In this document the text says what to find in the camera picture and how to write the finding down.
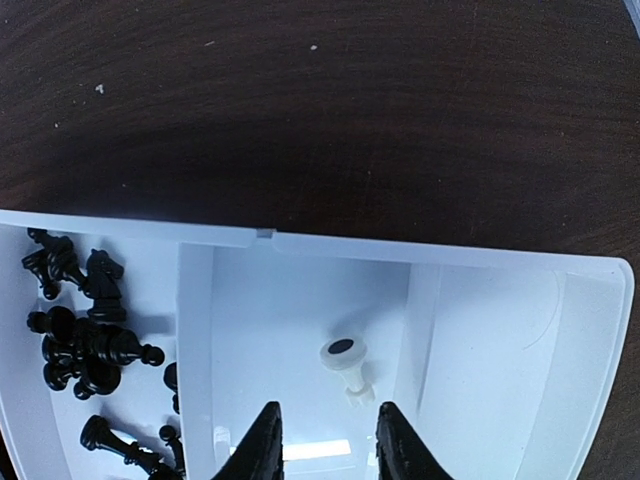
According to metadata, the black chess pieces upper cluster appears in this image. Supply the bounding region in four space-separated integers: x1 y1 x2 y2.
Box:
21 228 165 401

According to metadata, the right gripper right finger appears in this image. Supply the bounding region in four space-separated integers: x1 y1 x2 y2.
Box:
376 401 453 480

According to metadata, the black chess pieces cluster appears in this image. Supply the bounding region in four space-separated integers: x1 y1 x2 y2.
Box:
21 228 165 401
80 415 182 480

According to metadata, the white plastic tray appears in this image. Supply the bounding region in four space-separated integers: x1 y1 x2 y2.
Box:
1 210 636 479

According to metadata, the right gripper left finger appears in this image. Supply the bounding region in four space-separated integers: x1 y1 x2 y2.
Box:
212 401 285 480

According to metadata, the black chess pieces lower cluster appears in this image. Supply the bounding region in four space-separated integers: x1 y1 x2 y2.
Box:
80 415 182 480

